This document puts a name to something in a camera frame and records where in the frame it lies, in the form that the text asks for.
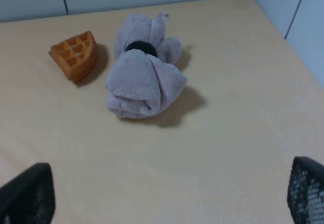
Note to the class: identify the pink rolled towel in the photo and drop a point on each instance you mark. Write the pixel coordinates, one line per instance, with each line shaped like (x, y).
(144, 80)

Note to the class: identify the orange toy waffle slice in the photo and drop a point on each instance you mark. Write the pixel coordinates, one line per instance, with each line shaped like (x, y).
(76, 56)

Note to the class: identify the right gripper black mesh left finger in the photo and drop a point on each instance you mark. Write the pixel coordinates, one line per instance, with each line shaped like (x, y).
(29, 197)

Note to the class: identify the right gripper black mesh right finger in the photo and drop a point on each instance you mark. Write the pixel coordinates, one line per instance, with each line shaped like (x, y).
(305, 191)

